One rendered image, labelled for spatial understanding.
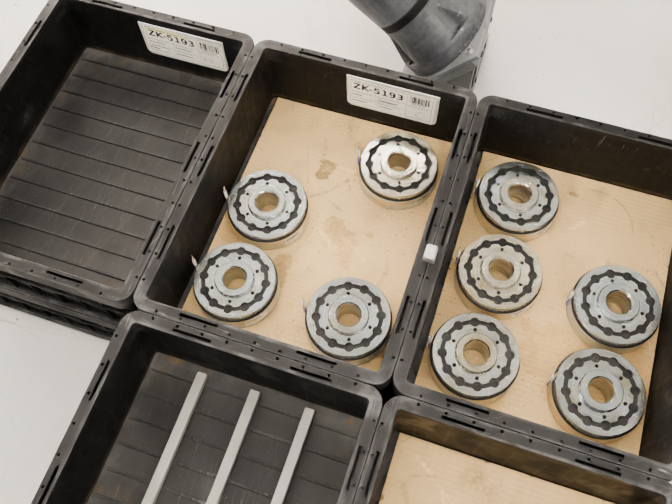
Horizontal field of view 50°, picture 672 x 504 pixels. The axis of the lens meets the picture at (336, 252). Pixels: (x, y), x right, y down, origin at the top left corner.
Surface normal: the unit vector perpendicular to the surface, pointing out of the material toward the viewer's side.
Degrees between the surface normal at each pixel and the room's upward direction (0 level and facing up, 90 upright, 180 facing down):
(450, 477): 0
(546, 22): 0
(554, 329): 0
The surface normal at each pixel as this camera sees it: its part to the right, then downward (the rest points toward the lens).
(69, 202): -0.03, -0.43
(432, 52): -0.34, 0.62
